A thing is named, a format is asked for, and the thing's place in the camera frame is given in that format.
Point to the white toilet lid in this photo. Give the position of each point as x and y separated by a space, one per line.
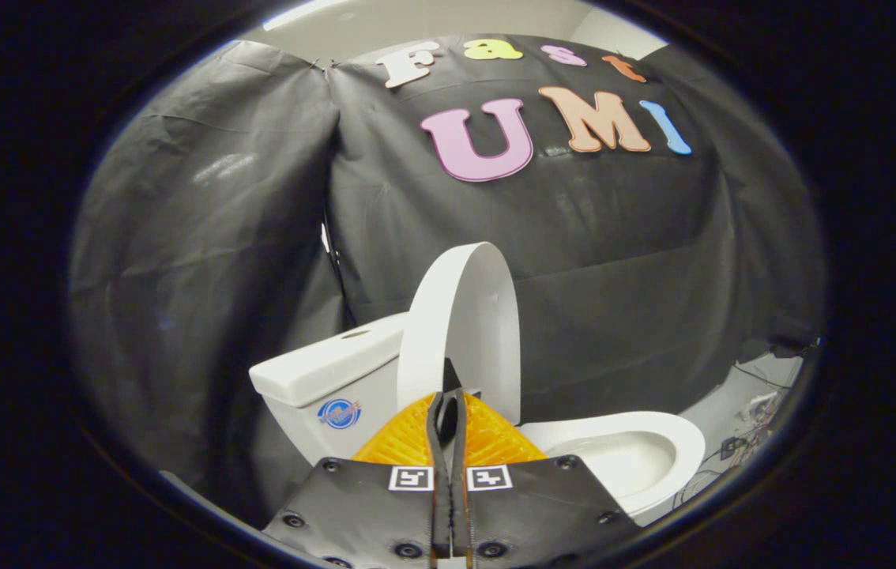
472 316

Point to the white ceramic toilet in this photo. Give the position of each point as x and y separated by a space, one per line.
622 458

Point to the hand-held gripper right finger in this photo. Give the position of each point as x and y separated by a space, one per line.
461 474

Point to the black backdrop cloth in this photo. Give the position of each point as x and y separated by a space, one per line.
574 237

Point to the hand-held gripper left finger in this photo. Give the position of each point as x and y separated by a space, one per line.
440 474

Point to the small black device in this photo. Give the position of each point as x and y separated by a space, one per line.
732 447

